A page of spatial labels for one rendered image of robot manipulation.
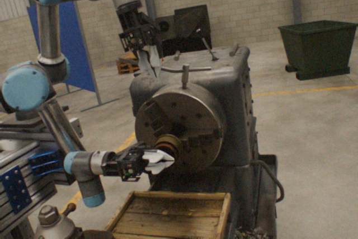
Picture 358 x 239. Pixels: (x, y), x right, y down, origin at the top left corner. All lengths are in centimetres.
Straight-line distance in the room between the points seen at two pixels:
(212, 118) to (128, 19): 42
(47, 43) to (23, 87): 51
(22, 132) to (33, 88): 61
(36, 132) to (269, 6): 994
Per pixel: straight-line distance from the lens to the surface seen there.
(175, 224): 98
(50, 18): 135
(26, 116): 144
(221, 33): 1101
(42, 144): 144
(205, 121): 102
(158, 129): 100
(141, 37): 83
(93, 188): 105
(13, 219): 140
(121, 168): 92
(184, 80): 103
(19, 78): 91
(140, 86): 124
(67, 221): 66
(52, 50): 142
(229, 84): 113
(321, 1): 1102
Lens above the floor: 149
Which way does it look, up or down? 18 degrees down
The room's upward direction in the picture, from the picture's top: 10 degrees counter-clockwise
